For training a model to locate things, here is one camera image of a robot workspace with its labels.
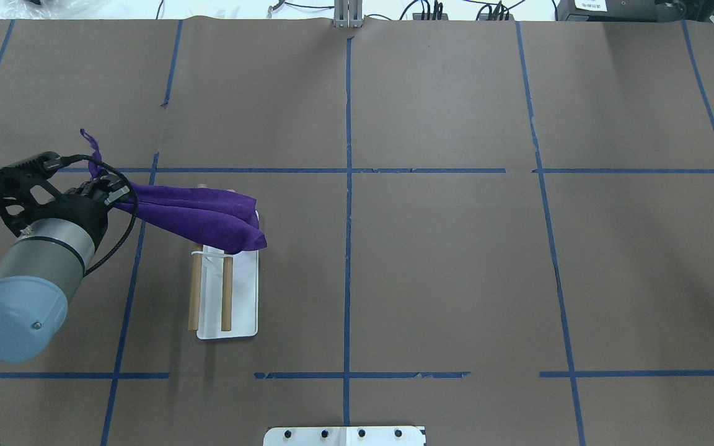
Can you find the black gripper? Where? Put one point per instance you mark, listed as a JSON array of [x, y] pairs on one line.
[[82, 212]]

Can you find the purple towel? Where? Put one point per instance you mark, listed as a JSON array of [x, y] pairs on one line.
[[221, 219]]

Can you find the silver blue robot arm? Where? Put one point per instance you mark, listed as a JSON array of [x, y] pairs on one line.
[[58, 235]]

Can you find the white towel rack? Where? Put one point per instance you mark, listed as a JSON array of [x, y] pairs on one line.
[[224, 300]]

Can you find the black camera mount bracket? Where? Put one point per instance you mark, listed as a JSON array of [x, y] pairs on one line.
[[25, 190]]

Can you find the aluminium frame post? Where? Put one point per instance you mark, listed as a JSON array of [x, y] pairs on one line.
[[348, 14]]

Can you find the white pedestal column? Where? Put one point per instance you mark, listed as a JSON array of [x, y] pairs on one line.
[[346, 435]]

